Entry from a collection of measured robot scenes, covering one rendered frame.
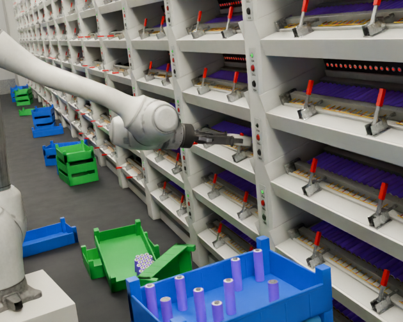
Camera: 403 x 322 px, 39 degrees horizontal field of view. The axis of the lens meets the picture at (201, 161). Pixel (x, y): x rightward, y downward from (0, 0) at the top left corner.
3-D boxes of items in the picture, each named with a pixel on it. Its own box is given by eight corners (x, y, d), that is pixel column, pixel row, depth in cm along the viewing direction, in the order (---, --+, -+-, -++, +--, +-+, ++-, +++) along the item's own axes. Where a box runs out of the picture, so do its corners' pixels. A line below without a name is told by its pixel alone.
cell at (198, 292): (199, 326, 98) (196, 292, 97) (194, 322, 100) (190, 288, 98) (208, 322, 99) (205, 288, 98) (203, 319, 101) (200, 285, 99)
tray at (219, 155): (260, 187, 170) (249, 159, 167) (190, 151, 225) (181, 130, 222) (315, 157, 174) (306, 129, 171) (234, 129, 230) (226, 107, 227)
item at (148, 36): (172, 50, 225) (158, 16, 220) (134, 48, 280) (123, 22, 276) (217, 30, 229) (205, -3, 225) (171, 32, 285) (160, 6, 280)
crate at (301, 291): (181, 372, 87) (175, 324, 85) (130, 318, 104) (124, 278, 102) (333, 309, 100) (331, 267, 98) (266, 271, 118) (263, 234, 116)
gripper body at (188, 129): (173, 145, 179) (201, 147, 182) (181, 149, 171) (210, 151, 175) (176, 121, 178) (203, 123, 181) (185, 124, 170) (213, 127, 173)
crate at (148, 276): (142, 333, 191) (163, 337, 188) (134, 278, 186) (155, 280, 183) (181, 292, 218) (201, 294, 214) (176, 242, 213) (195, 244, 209)
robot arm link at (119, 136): (155, 154, 177) (169, 148, 164) (105, 151, 171) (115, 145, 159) (155, 119, 178) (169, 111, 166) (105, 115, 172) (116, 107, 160)
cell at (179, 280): (180, 312, 104) (176, 279, 102) (176, 308, 105) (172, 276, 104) (189, 309, 105) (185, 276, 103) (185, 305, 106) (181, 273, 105)
